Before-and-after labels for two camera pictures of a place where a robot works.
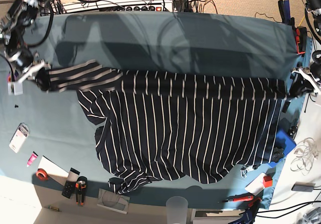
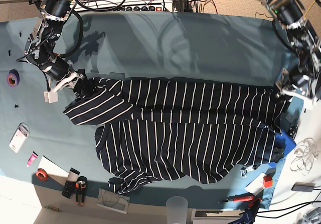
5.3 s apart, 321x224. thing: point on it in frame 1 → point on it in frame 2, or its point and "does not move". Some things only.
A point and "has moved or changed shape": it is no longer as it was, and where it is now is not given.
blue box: x=284 y=140 does not move
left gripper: x=19 y=61 → x=59 y=69
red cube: x=267 y=181 does not move
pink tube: x=32 y=157 does not move
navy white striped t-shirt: x=189 y=126 has moved or changed shape
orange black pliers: x=81 y=184 does not move
